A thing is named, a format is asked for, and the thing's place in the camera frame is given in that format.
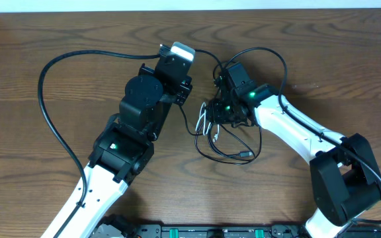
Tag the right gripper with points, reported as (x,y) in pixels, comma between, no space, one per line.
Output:
(217,112)

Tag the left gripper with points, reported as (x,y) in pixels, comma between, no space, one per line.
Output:
(184,91)

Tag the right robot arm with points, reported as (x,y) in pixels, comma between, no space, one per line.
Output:
(346,180)

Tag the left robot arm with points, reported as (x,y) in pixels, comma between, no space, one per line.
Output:
(125,146)

